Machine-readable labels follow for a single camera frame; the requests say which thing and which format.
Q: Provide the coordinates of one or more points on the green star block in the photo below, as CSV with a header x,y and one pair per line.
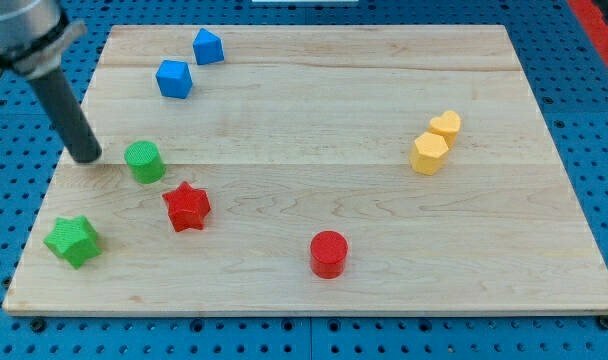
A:
x,y
74,240

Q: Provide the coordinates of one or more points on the light wooden board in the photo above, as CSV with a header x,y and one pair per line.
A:
x,y
303,129

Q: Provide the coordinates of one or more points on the red cylinder block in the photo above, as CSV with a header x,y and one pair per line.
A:
x,y
328,253

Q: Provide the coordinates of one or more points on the red star block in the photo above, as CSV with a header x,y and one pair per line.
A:
x,y
187,207

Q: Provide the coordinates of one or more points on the yellow hexagon block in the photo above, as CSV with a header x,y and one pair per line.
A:
x,y
428,153

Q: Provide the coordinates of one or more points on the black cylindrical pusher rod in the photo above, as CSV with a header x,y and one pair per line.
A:
x,y
59,102

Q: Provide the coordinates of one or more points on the green cylinder block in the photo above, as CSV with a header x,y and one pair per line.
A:
x,y
144,160

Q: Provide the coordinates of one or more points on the blue cube block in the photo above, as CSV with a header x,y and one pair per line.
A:
x,y
174,79

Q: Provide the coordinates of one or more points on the blue triangular block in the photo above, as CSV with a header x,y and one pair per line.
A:
x,y
207,47

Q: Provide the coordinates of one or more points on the yellow heart block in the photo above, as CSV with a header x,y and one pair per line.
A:
x,y
447,125

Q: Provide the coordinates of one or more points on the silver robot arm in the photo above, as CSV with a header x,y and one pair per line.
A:
x,y
33,37

